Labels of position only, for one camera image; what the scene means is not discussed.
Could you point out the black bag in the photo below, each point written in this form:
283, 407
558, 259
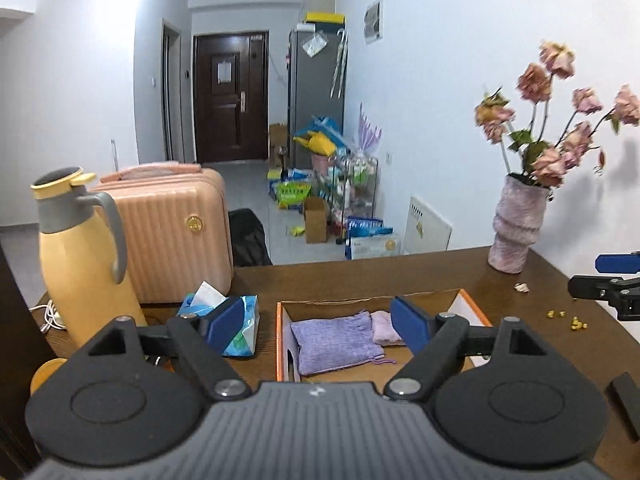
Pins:
247, 240

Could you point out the grey refrigerator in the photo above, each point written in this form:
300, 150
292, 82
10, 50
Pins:
310, 95

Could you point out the white paper notice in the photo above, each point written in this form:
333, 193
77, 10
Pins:
224, 71

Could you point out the black flat object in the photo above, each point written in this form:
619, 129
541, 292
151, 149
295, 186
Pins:
625, 400

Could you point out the dried pink rose bouquet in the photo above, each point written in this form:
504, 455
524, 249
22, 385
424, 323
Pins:
547, 160

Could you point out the grey side door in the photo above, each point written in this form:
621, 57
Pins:
172, 100

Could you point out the scattered yellow flower bits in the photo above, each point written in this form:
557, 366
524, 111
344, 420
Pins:
577, 324

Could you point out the pink bucket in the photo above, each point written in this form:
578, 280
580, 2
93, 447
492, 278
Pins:
321, 164

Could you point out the purple knitted pouch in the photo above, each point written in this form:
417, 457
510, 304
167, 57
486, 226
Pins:
335, 342

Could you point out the pink fluffy headband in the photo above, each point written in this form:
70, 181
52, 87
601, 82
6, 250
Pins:
382, 327

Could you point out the white flat board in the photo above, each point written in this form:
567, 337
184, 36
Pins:
427, 227

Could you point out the clear plastic bag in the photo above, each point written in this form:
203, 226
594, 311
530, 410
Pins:
315, 44

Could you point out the orange-edged cardboard box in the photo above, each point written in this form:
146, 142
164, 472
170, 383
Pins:
330, 310

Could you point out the blue tissue pack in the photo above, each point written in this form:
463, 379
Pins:
248, 327

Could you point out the yellow watering can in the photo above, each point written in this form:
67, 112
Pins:
320, 144

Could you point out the fallen pink petal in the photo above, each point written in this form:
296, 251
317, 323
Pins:
522, 287

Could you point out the white folded umbrella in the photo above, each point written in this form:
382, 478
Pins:
339, 70

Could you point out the green printed bag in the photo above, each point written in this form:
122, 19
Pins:
292, 195

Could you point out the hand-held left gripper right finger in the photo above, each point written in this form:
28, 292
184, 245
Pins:
410, 327

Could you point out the blue printed boxes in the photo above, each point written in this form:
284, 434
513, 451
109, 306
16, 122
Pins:
367, 245

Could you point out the blue plastic bag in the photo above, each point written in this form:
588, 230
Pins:
327, 126

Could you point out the black monitor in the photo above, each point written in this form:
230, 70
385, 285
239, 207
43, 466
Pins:
15, 335

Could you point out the yellow thermos jug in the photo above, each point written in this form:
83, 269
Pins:
85, 270

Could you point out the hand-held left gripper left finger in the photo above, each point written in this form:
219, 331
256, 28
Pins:
225, 325

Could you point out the stacked brown cardboard boxes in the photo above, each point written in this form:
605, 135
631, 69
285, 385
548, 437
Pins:
278, 140

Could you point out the dark brown entrance door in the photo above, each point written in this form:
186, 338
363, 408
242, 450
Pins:
230, 120

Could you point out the pink textured vase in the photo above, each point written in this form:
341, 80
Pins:
515, 225

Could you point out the yellow mug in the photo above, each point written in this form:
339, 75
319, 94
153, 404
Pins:
45, 375

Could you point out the lilac plastic bundle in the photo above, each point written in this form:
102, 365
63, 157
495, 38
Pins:
367, 135

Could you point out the pink ribbed suitcase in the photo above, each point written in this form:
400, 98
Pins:
170, 240

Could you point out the small brown cardboard box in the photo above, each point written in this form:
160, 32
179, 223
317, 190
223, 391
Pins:
315, 222

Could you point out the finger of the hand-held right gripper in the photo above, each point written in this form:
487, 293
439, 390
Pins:
600, 287
617, 262

